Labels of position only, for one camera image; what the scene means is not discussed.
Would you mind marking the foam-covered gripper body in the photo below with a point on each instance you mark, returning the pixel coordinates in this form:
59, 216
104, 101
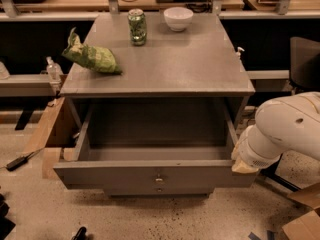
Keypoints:
252, 153

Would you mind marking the grey top drawer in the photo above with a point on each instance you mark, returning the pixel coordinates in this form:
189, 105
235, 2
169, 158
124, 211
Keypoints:
154, 142

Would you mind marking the grey drawer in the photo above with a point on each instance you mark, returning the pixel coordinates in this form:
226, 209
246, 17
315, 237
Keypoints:
154, 142
157, 191

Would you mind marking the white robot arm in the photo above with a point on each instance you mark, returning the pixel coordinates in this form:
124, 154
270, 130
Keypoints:
281, 124

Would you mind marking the grey drawer cabinet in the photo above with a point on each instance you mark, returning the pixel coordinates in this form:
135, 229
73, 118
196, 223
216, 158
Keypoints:
199, 62

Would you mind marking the grey bottom drawer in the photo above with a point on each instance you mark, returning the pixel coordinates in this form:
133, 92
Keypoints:
157, 191

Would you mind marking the open cardboard box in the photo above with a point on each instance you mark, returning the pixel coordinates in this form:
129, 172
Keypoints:
53, 136

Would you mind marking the black stand base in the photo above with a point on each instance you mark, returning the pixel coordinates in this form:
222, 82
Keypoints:
270, 173

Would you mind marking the cardboard box bottom right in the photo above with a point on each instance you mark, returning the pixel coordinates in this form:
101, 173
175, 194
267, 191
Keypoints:
307, 226

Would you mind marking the white pump dispenser bottle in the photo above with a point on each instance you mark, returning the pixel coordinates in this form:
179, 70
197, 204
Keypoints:
239, 52

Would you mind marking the dark office chair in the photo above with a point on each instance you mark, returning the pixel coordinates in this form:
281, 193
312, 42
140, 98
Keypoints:
305, 64

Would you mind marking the white ceramic bowl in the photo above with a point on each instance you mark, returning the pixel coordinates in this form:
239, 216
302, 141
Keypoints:
178, 18

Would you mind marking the black tool on floor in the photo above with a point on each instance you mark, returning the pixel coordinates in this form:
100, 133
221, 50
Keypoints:
80, 234

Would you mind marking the green soda can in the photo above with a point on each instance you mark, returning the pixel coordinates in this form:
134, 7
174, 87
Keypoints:
137, 26

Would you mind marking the green chip bag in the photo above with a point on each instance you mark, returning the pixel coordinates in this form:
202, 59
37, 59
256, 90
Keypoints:
98, 59

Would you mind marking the clear plastic bottle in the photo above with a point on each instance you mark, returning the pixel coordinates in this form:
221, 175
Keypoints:
54, 70

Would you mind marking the black power adapter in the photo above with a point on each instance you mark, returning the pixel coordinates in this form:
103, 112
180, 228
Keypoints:
13, 165

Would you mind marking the black object bottom left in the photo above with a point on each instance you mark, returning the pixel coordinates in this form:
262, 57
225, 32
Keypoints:
6, 225

